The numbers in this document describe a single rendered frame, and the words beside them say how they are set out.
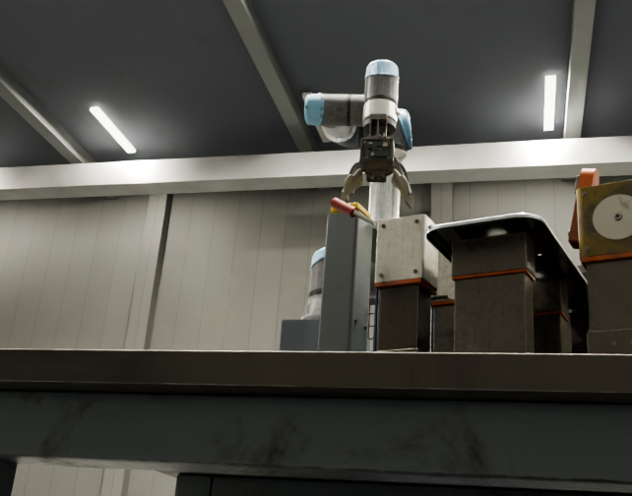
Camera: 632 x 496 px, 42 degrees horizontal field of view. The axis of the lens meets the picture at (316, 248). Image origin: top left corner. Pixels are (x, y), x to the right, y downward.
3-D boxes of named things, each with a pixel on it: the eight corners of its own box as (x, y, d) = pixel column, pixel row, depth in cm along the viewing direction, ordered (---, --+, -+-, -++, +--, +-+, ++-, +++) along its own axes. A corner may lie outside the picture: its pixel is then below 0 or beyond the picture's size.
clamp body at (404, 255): (418, 429, 126) (423, 213, 140) (348, 431, 132) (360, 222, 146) (436, 438, 132) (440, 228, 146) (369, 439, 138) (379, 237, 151)
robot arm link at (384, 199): (352, 299, 233) (361, 116, 243) (407, 301, 231) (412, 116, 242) (350, 293, 221) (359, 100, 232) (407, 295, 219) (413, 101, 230)
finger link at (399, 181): (410, 199, 172) (385, 166, 176) (410, 211, 178) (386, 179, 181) (422, 191, 173) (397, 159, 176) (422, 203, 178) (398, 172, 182)
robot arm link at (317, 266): (310, 301, 232) (313, 257, 238) (357, 304, 231) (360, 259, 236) (305, 287, 221) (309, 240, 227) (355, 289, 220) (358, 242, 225)
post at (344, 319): (345, 440, 143) (358, 209, 159) (307, 440, 146) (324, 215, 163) (364, 447, 149) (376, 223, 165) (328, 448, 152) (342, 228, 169)
